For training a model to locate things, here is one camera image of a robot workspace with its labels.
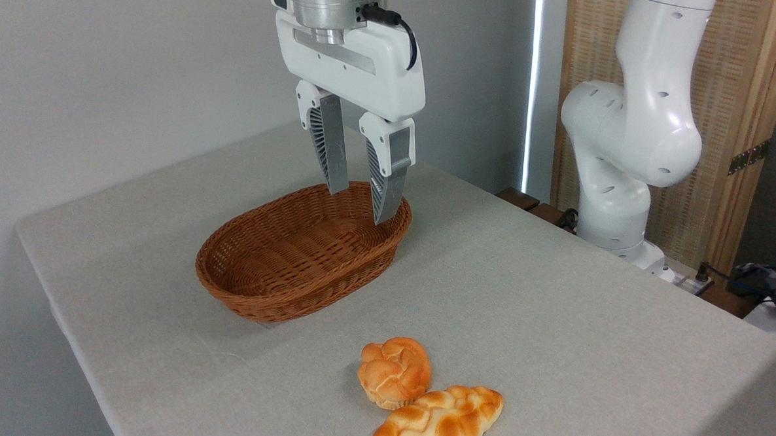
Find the grey tablecloth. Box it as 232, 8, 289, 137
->
7, 107, 776, 436

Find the round knotted bread bun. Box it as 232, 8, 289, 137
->
355, 335, 434, 412

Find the dark metal hinge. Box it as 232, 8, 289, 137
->
728, 138, 771, 177

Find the long braided bread loaf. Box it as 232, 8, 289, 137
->
365, 381, 505, 436

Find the brown wicker oval basket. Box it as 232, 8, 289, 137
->
193, 174, 414, 329

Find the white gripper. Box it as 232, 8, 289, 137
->
267, 10, 430, 227

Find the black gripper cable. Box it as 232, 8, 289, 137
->
357, 3, 420, 72

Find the black plug with cable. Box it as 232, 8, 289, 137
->
695, 261, 753, 290

